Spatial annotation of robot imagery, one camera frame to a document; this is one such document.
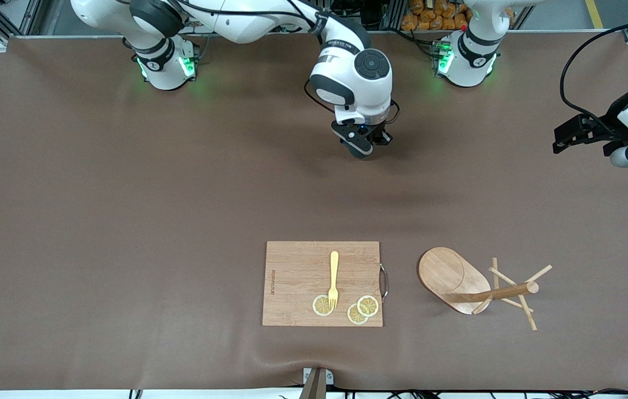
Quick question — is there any wooden mug tree rack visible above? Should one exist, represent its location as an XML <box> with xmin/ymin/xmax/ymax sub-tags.
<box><xmin>417</xmin><ymin>247</ymin><xmax>553</xmax><ymax>332</ymax></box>

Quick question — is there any bag of orange snacks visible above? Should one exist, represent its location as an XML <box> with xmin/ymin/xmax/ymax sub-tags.
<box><xmin>400</xmin><ymin>0</ymin><xmax>473</xmax><ymax>32</ymax></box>

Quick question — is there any yellow plastic fork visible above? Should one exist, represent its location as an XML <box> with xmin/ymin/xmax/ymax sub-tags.
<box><xmin>327</xmin><ymin>250</ymin><xmax>341</xmax><ymax>310</ymax></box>

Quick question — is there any wooden cutting board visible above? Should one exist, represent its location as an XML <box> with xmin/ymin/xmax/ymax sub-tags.
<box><xmin>262</xmin><ymin>241</ymin><xmax>384</xmax><ymax>328</ymax></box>

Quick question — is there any lemon slice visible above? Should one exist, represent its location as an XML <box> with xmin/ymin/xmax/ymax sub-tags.
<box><xmin>357</xmin><ymin>295</ymin><xmax>380</xmax><ymax>318</ymax></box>
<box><xmin>312</xmin><ymin>294</ymin><xmax>336</xmax><ymax>318</ymax></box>
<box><xmin>347</xmin><ymin>303</ymin><xmax>370</xmax><ymax>326</ymax></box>

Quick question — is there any brown table mat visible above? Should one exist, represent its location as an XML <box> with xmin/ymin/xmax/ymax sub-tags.
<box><xmin>0</xmin><ymin>30</ymin><xmax>628</xmax><ymax>392</ymax></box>

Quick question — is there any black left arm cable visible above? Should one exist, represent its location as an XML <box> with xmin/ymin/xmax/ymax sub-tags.
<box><xmin>559</xmin><ymin>14</ymin><xmax>628</xmax><ymax>122</ymax></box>

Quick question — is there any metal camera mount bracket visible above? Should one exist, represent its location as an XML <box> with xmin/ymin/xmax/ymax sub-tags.
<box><xmin>298</xmin><ymin>366</ymin><xmax>334</xmax><ymax>399</ymax></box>

